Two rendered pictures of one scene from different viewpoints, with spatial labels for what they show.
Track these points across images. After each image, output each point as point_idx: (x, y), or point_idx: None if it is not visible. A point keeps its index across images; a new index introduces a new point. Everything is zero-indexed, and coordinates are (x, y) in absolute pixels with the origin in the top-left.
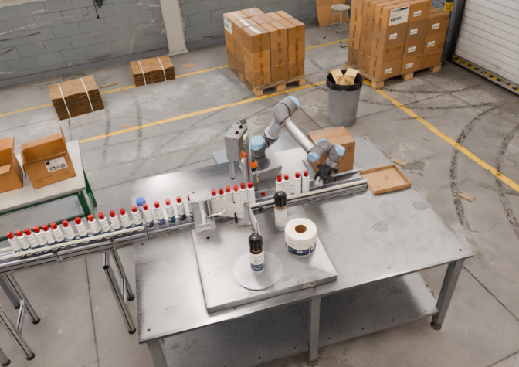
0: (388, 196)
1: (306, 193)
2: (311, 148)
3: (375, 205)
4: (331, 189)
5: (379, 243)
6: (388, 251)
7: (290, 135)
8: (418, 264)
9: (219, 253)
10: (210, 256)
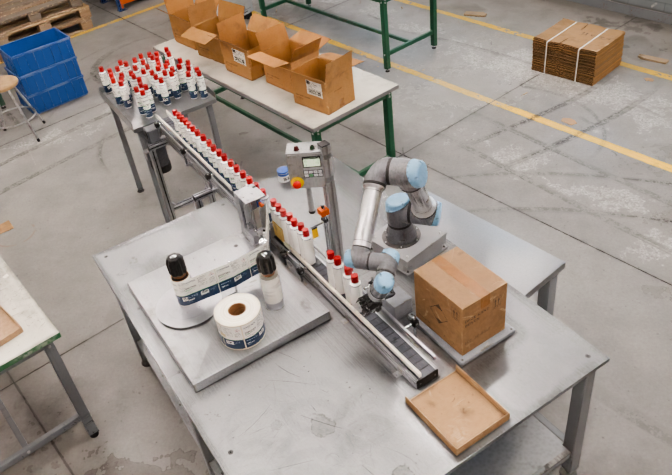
0: (410, 423)
1: (349, 306)
2: (354, 245)
3: (378, 409)
4: (376, 335)
5: (281, 430)
6: (267, 445)
7: (526, 253)
8: None
9: (211, 263)
10: (205, 258)
